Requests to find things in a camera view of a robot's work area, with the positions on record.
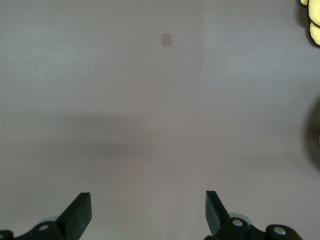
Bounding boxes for yellow quilted oven mitt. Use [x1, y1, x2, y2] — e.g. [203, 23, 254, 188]
[309, 21, 320, 46]
[299, 0, 320, 27]

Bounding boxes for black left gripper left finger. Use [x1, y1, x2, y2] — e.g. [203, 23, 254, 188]
[12, 192, 93, 240]

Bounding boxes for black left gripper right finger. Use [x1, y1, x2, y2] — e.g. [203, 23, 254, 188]
[204, 190, 252, 240]

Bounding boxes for small brown tape square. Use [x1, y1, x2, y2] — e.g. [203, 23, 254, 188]
[161, 33, 173, 48]

